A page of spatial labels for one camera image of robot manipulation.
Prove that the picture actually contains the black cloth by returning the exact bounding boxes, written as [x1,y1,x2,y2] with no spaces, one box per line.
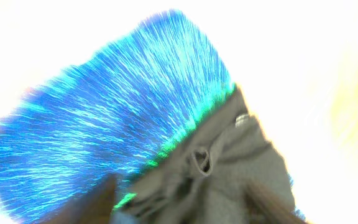
[116,89,295,224]

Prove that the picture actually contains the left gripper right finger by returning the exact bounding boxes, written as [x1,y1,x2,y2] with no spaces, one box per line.
[244,180,306,224]

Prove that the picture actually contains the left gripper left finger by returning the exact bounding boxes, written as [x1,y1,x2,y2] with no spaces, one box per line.
[47,174,116,224]

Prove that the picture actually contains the sparkly blue cloth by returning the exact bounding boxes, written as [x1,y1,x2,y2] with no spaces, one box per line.
[0,10,234,223]

